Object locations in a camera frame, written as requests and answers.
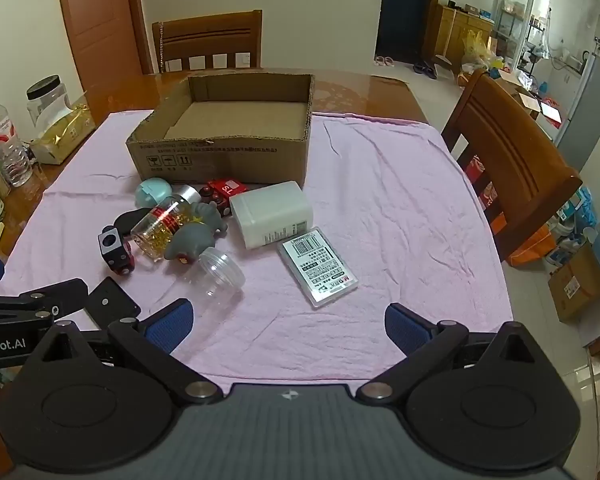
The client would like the teal egg-shaped gadget dark base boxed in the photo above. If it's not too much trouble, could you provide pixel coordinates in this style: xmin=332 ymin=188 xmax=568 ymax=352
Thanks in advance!
xmin=113 ymin=178 xmax=174 ymax=237

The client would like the gold tissue packet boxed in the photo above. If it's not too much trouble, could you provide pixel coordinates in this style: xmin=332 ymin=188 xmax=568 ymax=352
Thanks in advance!
xmin=29 ymin=104 xmax=96 ymax=165

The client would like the wooden chair grooved back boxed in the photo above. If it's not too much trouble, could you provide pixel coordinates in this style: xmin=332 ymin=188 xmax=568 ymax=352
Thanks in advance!
xmin=440 ymin=70 xmax=584 ymax=264

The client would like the red toy train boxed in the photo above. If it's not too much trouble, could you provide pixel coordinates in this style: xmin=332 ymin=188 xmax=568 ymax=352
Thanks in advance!
xmin=200 ymin=178 xmax=249 ymax=219

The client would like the grey refrigerator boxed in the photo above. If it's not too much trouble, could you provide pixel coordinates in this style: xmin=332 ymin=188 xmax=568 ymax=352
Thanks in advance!
xmin=554 ymin=52 xmax=600 ymax=172

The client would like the red box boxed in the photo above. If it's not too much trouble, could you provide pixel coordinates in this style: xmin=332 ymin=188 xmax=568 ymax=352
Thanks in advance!
xmin=463 ymin=155 xmax=501 ymax=212

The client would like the gold capsule bottle silver cap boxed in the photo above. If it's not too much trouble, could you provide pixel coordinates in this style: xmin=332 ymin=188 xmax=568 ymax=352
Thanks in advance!
xmin=130 ymin=185 xmax=204 ymax=264

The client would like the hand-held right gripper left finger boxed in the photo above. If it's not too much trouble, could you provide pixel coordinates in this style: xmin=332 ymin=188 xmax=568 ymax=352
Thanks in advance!
xmin=27 ymin=298 xmax=223 ymax=407

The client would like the white plastic container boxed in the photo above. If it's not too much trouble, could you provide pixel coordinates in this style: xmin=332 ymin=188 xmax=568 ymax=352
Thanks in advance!
xmin=229 ymin=180 xmax=314 ymax=250

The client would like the yellow plastic bag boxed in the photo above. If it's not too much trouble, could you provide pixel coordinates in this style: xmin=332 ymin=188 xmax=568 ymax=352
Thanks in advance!
xmin=460 ymin=29 xmax=504 ymax=74

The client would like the wooden cabinet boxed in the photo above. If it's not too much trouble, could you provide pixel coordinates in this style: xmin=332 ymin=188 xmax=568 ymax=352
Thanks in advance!
xmin=437 ymin=3 xmax=496 ymax=62

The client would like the black box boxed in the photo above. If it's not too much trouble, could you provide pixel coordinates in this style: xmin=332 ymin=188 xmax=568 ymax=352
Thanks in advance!
xmin=86 ymin=276 xmax=143 ymax=332

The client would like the clear plastic jar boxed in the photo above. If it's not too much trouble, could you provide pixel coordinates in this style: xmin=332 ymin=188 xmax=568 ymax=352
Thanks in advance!
xmin=196 ymin=246 xmax=246 ymax=312

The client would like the pink cloth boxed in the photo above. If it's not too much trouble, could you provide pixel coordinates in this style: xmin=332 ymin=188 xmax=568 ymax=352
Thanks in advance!
xmin=0 ymin=111 xmax=514 ymax=394

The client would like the black and red cube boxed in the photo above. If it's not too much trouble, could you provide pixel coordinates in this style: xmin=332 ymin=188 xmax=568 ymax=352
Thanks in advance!
xmin=98 ymin=226 xmax=135 ymax=277

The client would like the cardboard box with white label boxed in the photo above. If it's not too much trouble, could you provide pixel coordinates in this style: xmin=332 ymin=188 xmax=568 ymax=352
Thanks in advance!
xmin=547 ymin=241 xmax=600 ymax=324

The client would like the wooden chair slatted back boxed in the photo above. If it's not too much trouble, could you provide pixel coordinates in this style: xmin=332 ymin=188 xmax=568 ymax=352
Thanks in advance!
xmin=151 ymin=10 xmax=264 ymax=74

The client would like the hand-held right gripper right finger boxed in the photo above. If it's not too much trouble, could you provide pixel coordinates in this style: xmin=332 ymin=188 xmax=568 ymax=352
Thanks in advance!
xmin=357 ymin=302 xmax=552 ymax=406

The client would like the grey elephant toy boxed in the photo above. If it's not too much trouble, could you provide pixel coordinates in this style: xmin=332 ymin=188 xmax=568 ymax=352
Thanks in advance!
xmin=163 ymin=202 xmax=227 ymax=265

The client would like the glass sliding door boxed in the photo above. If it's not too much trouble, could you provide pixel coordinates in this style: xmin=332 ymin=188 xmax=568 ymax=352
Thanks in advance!
xmin=494 ymin=0 xmax=541 ymax=57

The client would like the clear labelled card case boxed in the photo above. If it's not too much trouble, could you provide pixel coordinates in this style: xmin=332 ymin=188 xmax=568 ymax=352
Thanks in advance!
xmin=277 ymin=228 xmax=359 ymax=309

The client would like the orange bag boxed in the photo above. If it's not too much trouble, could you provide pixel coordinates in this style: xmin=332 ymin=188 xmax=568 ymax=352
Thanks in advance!
xmin=507 ymin=229 xmax=552 ymax=267

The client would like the brown wooden door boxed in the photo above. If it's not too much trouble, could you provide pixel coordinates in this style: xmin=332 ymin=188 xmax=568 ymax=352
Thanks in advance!
xmin=55 ymin=0 xmax=154 ymax=107

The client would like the clear jar black lid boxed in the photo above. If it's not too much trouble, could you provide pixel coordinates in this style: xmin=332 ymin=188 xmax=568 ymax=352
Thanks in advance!
xmin=26 ymin=75 xmax=69 ymax=127

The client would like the clear water bottle red label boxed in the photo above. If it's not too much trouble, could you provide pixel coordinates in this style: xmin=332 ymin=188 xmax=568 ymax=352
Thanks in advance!
xmin=0 ymin=91 xmax=34 ymax=189

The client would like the dark blue door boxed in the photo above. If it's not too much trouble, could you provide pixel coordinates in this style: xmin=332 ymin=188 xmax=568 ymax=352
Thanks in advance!
xmin=376 ymin=0 xmax=446 ymax=64

